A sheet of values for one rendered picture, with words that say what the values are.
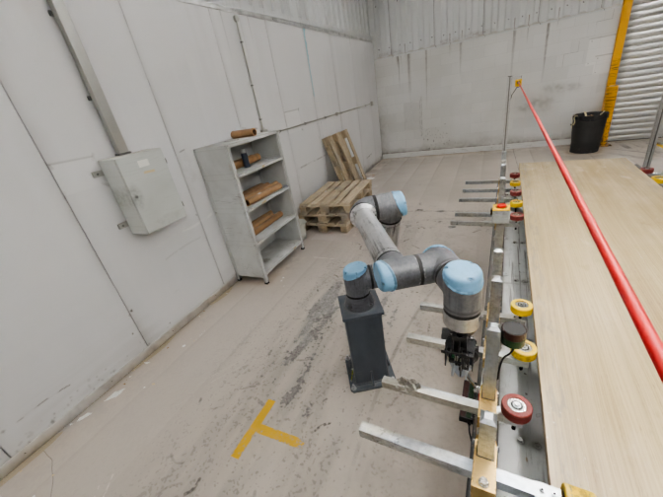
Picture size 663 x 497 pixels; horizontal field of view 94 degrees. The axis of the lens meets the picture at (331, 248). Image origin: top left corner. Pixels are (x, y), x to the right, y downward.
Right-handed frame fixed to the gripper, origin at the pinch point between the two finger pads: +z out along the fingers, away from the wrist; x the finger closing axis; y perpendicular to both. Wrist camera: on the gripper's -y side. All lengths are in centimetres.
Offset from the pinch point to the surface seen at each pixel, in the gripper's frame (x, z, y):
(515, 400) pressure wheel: 15.0, 10.2, -3.0
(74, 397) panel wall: -258, 87, 30
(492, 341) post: 7.8, -10.5, -3.7
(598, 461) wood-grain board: 32.4, 10.5, 8.2
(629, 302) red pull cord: 15, -64, 49
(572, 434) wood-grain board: 28.0, 10.5, 2.8
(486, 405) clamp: 7.6, 13.5, -1.2
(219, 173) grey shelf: -240, -30, -151
